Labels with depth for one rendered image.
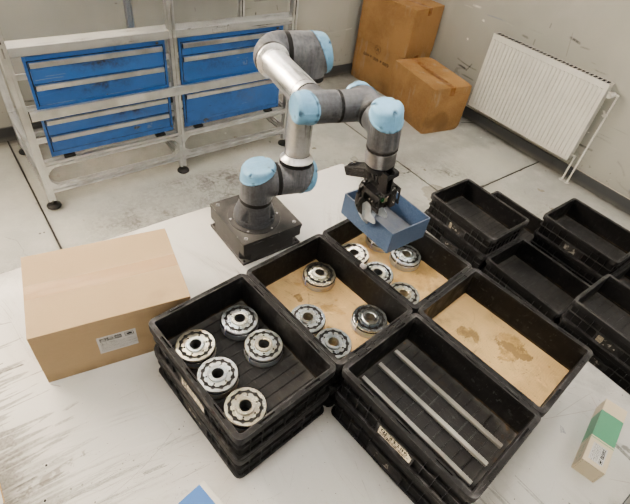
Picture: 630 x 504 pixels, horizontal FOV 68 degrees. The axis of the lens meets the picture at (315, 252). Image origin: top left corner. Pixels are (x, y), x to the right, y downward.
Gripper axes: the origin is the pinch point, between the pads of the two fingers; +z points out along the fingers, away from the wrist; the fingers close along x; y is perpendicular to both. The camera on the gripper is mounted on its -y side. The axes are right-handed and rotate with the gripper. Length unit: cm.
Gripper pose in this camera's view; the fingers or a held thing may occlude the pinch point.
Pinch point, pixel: (366, 217)
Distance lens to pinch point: 128.7
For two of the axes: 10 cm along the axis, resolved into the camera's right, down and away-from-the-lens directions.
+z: -0.1, 6.7, 7.5
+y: 5.6, 6.2, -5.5
